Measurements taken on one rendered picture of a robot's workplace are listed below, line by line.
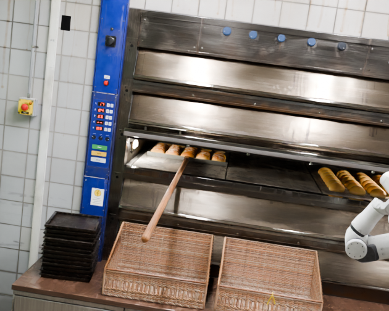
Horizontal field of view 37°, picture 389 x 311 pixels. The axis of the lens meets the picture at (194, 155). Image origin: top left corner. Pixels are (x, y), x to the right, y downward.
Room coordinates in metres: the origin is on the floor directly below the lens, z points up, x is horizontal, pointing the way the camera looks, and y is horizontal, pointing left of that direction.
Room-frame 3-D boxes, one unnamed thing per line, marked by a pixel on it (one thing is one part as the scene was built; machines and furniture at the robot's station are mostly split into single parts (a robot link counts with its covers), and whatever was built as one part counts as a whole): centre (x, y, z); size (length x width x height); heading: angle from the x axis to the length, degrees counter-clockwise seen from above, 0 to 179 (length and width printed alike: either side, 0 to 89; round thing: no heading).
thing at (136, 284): (3.13, 0.11, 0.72); 0.56 x 0.49 x 0.28; 88
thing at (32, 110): (3.42, 1.01, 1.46); 0.10 x 0.07 x 0.10; 86
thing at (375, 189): (3.77, -1.10, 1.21); 0.61 x 0.48 x 0.06; 176
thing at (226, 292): (3.10, -0.50, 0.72); 0.56 x 0.49 x 0.28; 86
